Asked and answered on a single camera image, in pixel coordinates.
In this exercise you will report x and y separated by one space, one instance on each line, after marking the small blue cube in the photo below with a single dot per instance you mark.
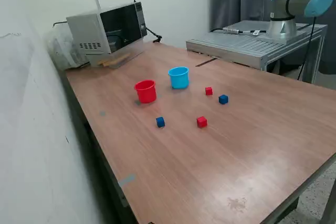
223 99
160 122

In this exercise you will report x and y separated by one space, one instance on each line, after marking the silver microwave oven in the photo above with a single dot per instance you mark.
86 30

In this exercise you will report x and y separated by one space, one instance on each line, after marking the translucent plastic storage bin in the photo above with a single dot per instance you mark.
60 48

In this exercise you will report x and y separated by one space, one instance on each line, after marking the long wooden stick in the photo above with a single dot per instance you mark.
119 58

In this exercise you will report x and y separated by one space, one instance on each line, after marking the small red cube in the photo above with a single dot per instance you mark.
201 122
209 91

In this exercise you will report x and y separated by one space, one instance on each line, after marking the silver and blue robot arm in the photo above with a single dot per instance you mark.
281 27

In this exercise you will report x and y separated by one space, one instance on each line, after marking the long tape strip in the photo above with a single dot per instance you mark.
127 180

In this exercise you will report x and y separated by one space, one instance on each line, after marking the red plastic cup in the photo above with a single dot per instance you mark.
145 95

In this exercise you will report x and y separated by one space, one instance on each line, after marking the blue plastic cup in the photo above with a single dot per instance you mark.
179 81

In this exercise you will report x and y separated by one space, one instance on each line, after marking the aluminium robot base table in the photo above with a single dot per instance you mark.
236 45

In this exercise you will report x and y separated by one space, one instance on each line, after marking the small tape patch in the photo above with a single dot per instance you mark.
102 113

